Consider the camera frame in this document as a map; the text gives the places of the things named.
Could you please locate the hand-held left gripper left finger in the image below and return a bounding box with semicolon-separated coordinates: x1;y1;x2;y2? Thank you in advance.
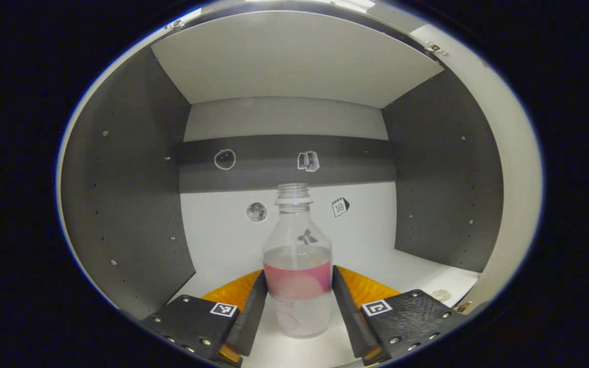
141;269;269;366

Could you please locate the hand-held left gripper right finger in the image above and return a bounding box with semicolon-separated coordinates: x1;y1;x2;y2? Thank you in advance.
331;265;466;366

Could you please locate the clear plastic bottle pink label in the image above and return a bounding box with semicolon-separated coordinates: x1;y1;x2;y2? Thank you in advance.
262;183;334;339

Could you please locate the grey white cabinet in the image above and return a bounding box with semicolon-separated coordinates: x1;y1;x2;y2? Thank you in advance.
58;9;505;367

